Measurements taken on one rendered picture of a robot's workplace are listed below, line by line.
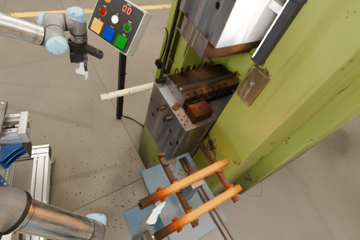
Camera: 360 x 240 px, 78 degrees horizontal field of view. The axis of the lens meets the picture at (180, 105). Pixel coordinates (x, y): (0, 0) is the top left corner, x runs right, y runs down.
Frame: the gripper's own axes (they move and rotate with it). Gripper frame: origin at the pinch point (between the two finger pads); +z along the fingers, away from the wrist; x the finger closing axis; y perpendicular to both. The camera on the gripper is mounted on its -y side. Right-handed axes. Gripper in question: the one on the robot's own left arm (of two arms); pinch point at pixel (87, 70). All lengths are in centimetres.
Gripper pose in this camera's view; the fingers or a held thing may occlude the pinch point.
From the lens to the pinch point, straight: 135.2
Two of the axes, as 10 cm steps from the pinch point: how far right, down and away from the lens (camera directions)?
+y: -9.3, 0.7, -3.6
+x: 2.8, 7.8, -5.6
